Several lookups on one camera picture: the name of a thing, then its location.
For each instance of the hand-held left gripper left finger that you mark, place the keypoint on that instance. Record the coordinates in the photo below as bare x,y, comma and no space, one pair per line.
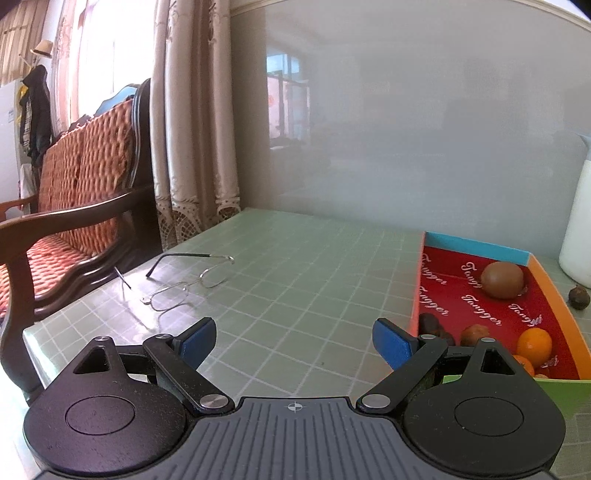
198,340

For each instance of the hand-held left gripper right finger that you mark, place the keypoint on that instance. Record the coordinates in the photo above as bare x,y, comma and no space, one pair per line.
390,345

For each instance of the dark red date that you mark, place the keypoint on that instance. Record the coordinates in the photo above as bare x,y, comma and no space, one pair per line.
431,325

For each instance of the brown walnut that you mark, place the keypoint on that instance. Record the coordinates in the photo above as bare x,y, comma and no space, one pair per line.
475,334

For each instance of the red and orange cardboard box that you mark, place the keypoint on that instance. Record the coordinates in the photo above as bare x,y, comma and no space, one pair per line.
461,295

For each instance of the brown kiwi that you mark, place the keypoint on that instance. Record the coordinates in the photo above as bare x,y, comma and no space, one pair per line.
502,279

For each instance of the small orange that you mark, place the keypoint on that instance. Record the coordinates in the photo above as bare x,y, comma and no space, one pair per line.
525,364
534,345

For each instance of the green grid table cover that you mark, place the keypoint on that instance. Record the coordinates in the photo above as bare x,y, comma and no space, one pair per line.
295,277

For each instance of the dark brown wrinkled fruit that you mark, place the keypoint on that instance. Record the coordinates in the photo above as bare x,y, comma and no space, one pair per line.
580,298

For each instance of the wooden sofa with orange cushions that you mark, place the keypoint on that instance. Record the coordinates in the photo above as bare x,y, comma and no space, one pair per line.
78,184

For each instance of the beige lace curtain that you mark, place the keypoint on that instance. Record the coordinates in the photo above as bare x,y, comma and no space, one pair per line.
194,115

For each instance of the white thermos jug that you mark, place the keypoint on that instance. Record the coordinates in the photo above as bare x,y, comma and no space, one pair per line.
579,221

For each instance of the blue cloth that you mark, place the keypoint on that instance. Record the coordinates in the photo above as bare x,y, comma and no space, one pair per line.
113,99

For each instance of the hanging dark clothes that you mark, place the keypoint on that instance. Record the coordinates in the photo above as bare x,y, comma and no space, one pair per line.
34,115

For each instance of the straw hat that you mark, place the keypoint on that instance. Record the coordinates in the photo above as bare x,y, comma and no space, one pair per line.
42,48

